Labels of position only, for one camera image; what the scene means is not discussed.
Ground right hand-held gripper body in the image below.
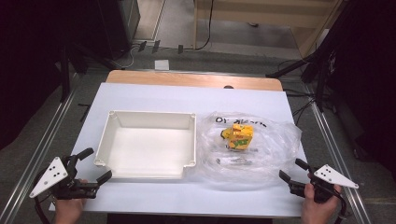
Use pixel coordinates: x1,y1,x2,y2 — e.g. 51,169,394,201
288,163,360,204

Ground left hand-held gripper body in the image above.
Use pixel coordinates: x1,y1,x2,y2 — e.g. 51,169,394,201
29,154,101,201

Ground person's left hand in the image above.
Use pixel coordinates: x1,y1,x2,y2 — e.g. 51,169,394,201
54,178,89,224

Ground person's right hand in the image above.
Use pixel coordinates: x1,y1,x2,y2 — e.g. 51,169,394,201
300,173,343,224

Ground clear plastic bag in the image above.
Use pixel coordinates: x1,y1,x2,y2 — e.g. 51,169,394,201
196,110,304,191

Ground white plastic box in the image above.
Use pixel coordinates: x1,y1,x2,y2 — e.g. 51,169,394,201
93,109,198,181

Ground yellow carton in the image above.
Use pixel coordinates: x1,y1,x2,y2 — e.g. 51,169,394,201
220,122,255,151

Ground black metal stand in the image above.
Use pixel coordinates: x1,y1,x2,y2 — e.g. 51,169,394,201
59,43,120,104
265,18,340,113

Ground white board sheet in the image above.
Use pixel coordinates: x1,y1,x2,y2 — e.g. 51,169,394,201
49,81,309,218

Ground small white floor box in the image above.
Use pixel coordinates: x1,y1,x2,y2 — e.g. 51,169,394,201
154,59,171,72

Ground black cabinet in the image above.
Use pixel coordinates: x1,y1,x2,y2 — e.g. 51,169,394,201
94,0,142,62

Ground metal floor rail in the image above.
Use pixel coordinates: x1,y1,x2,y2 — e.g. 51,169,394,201
304,83,373,224
0,88,78,224

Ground right hand-held gripper cable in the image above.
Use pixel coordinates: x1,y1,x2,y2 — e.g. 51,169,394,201
332,186,348,224

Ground hand-held gripper cable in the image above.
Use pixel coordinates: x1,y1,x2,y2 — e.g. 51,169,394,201
33,175,52,224
332,186,348,224

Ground left hand-held gripper cable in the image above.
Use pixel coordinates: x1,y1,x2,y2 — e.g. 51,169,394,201
33,175,52,224

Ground black floor cables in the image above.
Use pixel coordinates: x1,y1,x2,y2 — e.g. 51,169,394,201
282,88,316,126

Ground white floor cable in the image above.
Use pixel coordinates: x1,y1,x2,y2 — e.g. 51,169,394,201
120,45,139,69

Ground light wooden furniture frame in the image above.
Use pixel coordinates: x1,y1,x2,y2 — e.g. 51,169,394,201
192,0,345,59

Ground black hanging cable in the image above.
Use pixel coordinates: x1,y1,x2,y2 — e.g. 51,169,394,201
195,0,215,51

